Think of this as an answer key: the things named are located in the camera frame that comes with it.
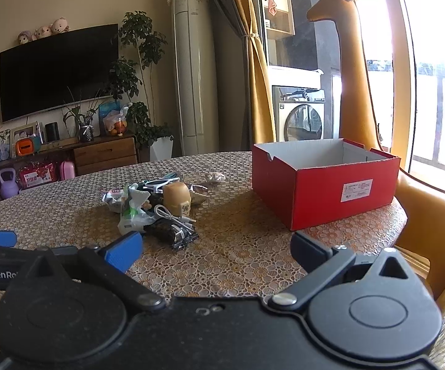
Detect white cable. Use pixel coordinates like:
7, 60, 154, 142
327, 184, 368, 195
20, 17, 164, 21
154, 205, 197, 236

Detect pink silver snack packet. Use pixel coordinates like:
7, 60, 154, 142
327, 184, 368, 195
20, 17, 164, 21
102, 187, 131, 213

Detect wooden wall cabinet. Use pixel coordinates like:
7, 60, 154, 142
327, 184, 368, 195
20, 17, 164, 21
257, 0, 296, 40

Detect white planter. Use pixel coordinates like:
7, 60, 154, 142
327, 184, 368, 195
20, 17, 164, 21
149, 136, 174, 162

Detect yellow chair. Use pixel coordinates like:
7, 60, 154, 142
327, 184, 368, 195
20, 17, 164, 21
394, 170, 445, 301

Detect grey curtain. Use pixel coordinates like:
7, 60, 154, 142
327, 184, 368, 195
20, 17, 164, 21
201, 0, 255, 151

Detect white green plastic packet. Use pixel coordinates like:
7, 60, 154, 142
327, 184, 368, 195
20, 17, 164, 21
118, 185, 157, 236

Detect brown giraffe figure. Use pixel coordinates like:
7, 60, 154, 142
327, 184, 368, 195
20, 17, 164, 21
306, 0, 393, 152

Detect blue box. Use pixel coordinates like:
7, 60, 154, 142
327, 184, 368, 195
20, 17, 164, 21
98, 100, 121, 136

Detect brown snack packet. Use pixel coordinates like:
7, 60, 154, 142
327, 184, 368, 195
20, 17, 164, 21
188, 184, 210, 206

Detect beige bottle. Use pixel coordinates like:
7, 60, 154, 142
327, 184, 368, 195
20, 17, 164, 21
163, 182, 191, 216

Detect patterned tablecloth desktop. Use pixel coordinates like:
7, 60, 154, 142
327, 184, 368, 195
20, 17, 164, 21
0, 151, 408, 360

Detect standing air conditioner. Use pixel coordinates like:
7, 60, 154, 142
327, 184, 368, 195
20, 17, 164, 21
167, 0, 219, 157

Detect pink case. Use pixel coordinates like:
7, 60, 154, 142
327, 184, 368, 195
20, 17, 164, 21
60, 161, 77, 181

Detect purple kettlebell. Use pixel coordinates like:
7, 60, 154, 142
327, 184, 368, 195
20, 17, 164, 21
0, 168, 20, 198

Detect washing machine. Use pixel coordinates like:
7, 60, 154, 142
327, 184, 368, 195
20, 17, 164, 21
272, 85, 325, 143

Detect white sunglasses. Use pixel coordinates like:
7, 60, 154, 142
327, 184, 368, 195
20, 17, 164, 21
143, 177, 181, 194

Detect black television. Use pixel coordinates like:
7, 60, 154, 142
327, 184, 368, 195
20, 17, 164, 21
0, 24, 120, 124

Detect dark snack packet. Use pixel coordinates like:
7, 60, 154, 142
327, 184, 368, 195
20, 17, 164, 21
144, 218, 199, 252

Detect red cardboard box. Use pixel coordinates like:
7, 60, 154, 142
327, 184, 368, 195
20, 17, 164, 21
252, 138, 401, 231

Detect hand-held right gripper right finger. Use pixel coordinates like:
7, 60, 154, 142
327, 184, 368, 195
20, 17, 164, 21
263, 230, 420, 313

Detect plastic bag of fruit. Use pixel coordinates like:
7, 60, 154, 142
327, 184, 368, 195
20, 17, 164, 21
102, 104, 134, 136

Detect orange box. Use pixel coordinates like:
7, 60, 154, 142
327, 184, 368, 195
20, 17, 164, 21
15, 139, 41, 157

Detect tall green houseplant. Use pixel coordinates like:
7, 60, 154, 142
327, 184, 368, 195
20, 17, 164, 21
107, 11, 174, 151

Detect photo frame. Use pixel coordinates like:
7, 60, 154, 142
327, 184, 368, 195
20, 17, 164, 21
10, 122, 40, 147

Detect grass plant in vase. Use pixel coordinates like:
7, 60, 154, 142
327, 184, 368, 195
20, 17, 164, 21
62, 88, 104, 142

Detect red packet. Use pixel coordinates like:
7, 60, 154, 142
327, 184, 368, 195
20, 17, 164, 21
18, 162, 58, 189

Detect wooden television cabinet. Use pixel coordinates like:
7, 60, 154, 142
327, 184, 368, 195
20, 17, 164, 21
0, 133, 138, 201

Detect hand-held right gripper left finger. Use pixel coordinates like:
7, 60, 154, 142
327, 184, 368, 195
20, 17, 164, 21
26, 231, 167, 313

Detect yellow curtain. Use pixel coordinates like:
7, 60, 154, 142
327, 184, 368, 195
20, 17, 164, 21
226, 0, 277, 153

